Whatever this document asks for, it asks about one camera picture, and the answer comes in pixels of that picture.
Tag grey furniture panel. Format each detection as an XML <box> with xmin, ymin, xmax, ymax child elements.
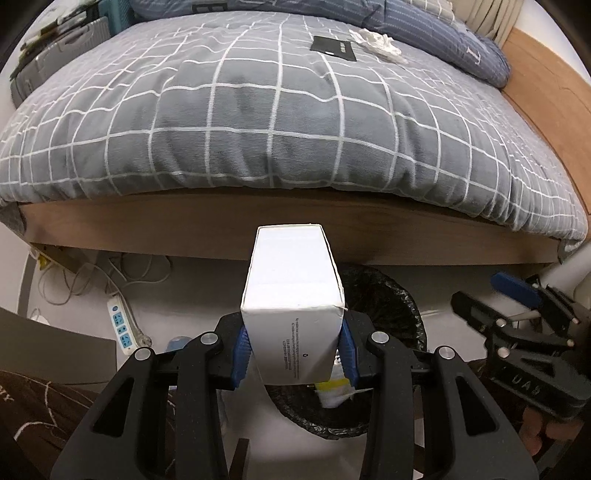
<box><xmin>0</xmin><ymin>307</ymin><xmax>116</xmax><ymax>384</ymax></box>

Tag white power strip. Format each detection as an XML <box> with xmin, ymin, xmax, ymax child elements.
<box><xmin>107</xmin><ymin>295</ymin><xmax>139</xmax><ymax>356</ymax></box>

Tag yellow white packet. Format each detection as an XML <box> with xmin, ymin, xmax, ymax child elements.
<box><xmin>314</xmin><ymin>376</ymin><xmax>358</xmax><ymax>409</ymax></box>

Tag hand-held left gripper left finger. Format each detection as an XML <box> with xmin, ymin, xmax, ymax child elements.
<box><xmin>50</xmin><ymin>314</ymin><xmax>252</xmax><ymax>480</ymax></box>

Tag black flat packet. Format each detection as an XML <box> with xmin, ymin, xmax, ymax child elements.
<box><xmin>309</xmin><ymin>34</ymin><xmax>361</xmax><ymax>62</ymax></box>

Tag blue striped duvet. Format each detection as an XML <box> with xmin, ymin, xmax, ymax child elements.
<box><xmin>129</xmin><ymin>0</ymin><xmax>511</xmax><ymax>88</ymax></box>

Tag beige curtain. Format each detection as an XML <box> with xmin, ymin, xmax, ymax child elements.
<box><xmin>464</xmin><ymin>0</ymin><xmax>522</xmax><ymax>40</ymax></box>

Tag black lined trash bin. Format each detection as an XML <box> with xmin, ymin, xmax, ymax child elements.
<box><xmin>268</xmin><ymin>264</ymin><xmax>428</xmax><ymax>439</ymax></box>

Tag stack of flat boxes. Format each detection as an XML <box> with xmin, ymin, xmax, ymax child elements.
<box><xmin>18</xmin><ymin>7</ymin><xmax>100</xmax><ymax>56</ymax></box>

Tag white cardboard box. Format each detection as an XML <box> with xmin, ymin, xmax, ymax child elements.
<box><xmin>240</xmin><ymin>224</ymin><xmax>347</xmax><ymax>386</ymax></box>

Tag white crumpled tissue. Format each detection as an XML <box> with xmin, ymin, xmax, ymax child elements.
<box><xmin>348</xmin><ymin>28</ymin><xmax>409</xmax><ymax>64</ymax></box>

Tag wooden bed frame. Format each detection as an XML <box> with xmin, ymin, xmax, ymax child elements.
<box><xmin>18</xmin><ymin>187</ymin><xmax>561</xmax><ymax>266</ymax></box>

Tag brown patterned cloth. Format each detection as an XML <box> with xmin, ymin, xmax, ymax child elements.
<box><xmin>0</xmin><ymin>369</ymin><xmax>116</xmax><ymax>480</ymax></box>

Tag person's right hand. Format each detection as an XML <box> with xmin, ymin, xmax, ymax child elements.
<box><xmin>519</xmin><ymin>410</ymin><xmax>579</xmax><ymax>457</ymax></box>

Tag white tangled cables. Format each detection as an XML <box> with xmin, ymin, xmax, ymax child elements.
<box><xmin>30</xmin><ymin>251</ymin><xmax>174</xmax><ymax>308</ymax></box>

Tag wooden headboard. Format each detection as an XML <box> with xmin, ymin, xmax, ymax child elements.
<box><xmin>501</xmin><ymin>28</ymin><xmax>591</xmax><ymax>215</ymax></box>

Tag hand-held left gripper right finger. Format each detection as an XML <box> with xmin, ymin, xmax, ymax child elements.
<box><xmin>339</xmin><ymin>311</ymin><xmax>541</xmax><ymax>480</ymax></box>

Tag grey hard suitcase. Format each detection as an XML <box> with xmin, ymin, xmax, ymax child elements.
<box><xmin>9</xmin><ymin>18</ymin><xmax>114</xmax><ymax>107</ymax></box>

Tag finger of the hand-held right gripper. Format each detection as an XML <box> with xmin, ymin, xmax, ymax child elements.
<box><xmin>450</xmin><ymin>290</ymin><xmax>532</xmax><ymax>360</ymax></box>
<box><xmin>490</xmin><ymin>271</ymin><xmax>586</xmax><ymax>346</ymax></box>

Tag grey checked pillow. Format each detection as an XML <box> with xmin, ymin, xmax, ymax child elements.
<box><xmin>409</xmin><ymin>0</ymin><xmax>458</xmax><ymax>21</ymax></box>

